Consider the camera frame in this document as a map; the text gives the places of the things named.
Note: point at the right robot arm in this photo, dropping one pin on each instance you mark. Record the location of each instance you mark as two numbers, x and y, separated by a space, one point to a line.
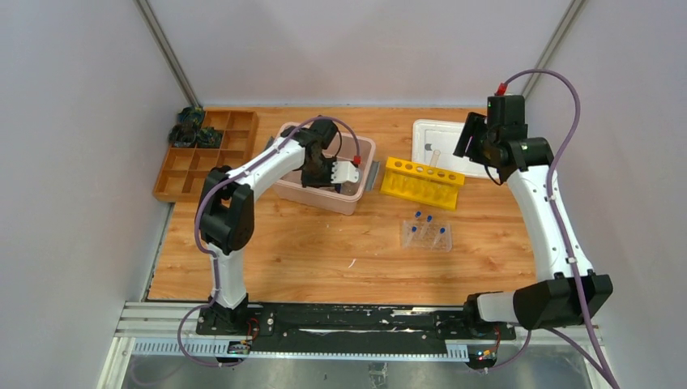
567 290

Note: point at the white plastic lid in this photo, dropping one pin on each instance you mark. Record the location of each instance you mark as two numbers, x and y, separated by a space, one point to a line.
431 136

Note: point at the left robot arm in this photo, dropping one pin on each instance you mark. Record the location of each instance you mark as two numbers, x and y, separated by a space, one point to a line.
224 222

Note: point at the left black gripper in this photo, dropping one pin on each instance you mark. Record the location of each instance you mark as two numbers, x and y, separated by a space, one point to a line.
315 175

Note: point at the yellow test tube rack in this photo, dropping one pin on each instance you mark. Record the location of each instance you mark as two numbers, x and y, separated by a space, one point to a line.
422 184

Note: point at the pink plastic bin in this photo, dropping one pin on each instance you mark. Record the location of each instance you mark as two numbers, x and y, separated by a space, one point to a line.
344 198

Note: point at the clear glass test tube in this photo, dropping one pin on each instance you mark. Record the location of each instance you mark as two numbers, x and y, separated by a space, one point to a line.
435 158

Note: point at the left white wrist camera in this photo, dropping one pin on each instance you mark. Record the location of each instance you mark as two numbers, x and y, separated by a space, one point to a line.
344 172

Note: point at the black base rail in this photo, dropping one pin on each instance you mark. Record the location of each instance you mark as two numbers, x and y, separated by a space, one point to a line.
349 329

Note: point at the wooden compartment tray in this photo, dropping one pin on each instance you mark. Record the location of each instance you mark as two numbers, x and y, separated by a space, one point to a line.
184 170

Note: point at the clear well plate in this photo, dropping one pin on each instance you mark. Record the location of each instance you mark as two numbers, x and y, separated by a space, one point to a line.
446 244

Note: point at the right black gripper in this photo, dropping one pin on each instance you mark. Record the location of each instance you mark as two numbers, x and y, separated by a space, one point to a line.
473 127

